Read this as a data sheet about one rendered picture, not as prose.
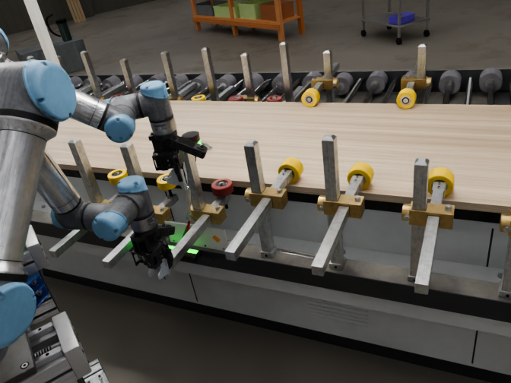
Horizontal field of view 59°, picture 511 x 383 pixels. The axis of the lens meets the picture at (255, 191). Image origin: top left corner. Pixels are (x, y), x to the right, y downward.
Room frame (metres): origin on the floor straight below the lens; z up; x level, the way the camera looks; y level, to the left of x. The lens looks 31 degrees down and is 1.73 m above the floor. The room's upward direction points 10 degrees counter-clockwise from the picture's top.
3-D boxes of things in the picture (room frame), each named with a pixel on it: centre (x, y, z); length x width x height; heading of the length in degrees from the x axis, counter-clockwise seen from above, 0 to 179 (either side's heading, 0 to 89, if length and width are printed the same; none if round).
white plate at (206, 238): (1.39, 0.25, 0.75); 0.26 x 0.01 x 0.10; 61
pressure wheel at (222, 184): (1.48, 0.12, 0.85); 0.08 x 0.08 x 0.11
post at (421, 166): (1.04, -0.45, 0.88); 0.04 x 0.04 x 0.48; 61
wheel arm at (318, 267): (1.09, -0.24, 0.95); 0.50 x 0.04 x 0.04; 151
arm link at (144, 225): (1.09, 0.33, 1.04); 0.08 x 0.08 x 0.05
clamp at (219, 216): (1.39, 0.19, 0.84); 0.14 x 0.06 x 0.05; 61
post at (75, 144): (1.64, 0.65, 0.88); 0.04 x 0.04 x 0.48; 61
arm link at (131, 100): (1.29, 0.34, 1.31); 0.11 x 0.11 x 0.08; 6
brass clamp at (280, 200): (1.27, -0.03, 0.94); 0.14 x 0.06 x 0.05; 61
